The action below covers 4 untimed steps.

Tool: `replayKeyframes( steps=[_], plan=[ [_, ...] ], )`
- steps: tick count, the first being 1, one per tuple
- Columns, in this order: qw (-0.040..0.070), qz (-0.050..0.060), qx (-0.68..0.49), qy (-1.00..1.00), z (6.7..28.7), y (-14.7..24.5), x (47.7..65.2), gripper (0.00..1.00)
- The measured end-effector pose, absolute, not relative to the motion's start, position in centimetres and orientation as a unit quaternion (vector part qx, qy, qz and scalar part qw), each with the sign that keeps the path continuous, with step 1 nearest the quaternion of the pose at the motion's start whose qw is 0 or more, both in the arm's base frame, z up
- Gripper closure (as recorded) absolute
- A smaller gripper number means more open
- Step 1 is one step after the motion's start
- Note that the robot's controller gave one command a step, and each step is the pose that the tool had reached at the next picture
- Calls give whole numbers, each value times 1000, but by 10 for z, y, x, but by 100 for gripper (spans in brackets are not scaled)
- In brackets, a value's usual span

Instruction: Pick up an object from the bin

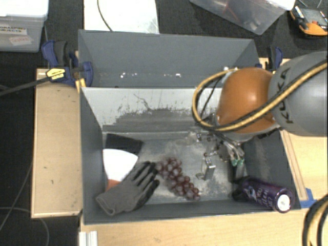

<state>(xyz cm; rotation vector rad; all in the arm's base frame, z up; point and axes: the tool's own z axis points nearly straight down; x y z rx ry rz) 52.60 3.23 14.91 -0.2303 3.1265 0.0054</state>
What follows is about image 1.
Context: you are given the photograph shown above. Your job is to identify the purple toy grape bunch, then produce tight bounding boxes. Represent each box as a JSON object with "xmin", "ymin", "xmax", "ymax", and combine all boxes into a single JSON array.
[{"xmin": 154, "ymin": 157, "xmax": 201, "ymax": 202}]

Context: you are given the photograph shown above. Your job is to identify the purple bottle with black cap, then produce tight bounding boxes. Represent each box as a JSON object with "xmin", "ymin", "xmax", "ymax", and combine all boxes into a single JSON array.
[{"xmin": 231, "ymin": 176, "xmax": 296, "ymax": 214}]

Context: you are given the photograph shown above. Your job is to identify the black flat block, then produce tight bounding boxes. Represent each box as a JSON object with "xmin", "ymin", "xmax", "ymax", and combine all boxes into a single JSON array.
[{"xmin": 105, "ymin": 133, "xmax": 145, "ymax": 155}]

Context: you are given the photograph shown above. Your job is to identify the grey work glove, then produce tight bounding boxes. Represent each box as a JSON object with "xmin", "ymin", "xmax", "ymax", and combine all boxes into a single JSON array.
[{"xmin": 95, "ymin": 161, "xmax": 160, "ymax": 217}]

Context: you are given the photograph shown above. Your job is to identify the white and orange cone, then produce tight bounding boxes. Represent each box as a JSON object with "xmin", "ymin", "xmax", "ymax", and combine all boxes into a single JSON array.
[{"xmin": 102, "ymin": 148, "xmax": 139, "ymax": 191}]

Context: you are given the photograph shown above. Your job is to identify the grey metal bin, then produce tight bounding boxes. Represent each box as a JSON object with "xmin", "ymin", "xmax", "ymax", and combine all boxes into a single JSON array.
[{"xmin": 77, "ymin": 29, "xmax": 302, "ymax": 225}]

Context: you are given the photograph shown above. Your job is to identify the pale wood board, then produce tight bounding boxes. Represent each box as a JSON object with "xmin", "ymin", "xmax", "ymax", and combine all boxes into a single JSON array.
[{"xmin": 30, "ymin": 68, "xmax": 84, "ymax": 219}]

